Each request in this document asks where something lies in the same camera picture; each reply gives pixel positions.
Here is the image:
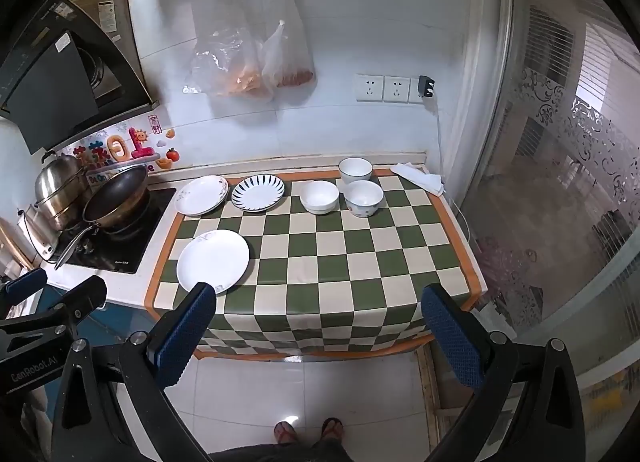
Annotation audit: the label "white floral plate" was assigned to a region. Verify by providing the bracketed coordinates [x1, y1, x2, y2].
[177, 229, 250, 294]

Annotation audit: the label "white pink-flower plate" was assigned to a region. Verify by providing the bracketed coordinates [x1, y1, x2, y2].
[175, 175, 229, 217]

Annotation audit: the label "blue leaf pattern plate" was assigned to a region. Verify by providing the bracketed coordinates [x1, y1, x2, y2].
[231, 174, 285, 213]

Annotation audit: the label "white bowl coloured spots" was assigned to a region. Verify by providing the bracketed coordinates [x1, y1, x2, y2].
[343, 180, 384, 218]

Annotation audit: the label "plain white bowl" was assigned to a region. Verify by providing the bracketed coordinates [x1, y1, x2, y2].
[299, 180, 340, 216]

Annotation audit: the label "white bowl dark rim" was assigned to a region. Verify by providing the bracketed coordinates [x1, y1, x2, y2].
[338, 156, 373, 184]

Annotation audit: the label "black induction cooktop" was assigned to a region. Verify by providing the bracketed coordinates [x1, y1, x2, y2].
[66, 188, 177, 274]

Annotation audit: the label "stainless steel kettle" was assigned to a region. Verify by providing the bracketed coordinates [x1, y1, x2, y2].
[35, 150, 91, 231]

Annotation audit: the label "black frying pan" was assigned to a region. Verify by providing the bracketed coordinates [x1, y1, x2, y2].
[54, 165, 149, 269]

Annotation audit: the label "green checkered table mat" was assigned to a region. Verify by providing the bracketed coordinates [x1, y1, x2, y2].
[144, 168, 487, 360]

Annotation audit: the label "left foot in sandal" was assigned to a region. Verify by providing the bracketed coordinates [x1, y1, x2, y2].
[273, 421, 299, 445]

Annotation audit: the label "foot in sandal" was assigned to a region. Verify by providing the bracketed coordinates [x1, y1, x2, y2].
[320, 418, 344, 444]
[273, 421, 299, 445]

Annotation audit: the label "right foot in sandal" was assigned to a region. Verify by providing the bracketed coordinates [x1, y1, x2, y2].
[320, 418, 344, 444]

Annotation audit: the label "folded white cloth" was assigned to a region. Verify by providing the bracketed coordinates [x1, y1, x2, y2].
[390, 163, 445, 196]

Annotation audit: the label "frosted glass sliding door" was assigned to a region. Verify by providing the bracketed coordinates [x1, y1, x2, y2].
[463, 0, 639, 334]

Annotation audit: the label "black range hood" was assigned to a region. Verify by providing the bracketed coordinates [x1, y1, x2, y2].
[1, 0, 153, 154]

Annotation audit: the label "black plug adapter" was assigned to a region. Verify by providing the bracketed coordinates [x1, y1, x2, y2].
[418, 75, 435, 98]

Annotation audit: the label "clear bag orange contents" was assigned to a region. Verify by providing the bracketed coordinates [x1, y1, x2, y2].
[182, 0, 272, 101]

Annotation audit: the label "clear bag red contents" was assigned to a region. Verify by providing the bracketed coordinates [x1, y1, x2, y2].
[262, 0, 316, 89]

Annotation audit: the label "steel pot with handle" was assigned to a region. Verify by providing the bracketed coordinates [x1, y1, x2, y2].
[17, 205, 61, 262]

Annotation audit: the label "colourful wall stickers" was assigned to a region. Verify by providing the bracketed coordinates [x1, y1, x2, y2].
[63, 110, 181, 188]

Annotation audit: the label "white power cable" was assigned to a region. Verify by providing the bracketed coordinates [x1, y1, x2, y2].
[430, 94, 474, 243]

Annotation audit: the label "middle white wall socket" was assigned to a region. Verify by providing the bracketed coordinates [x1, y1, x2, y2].
[383, 76, 410, 104]

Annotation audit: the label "white wall socket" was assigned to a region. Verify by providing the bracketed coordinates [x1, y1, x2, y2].
[354, 74, 384, 102]
[383, 76, 410, 104]

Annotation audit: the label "left white wall socket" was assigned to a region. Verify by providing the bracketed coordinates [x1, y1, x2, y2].
[354, 74, 384, 102]

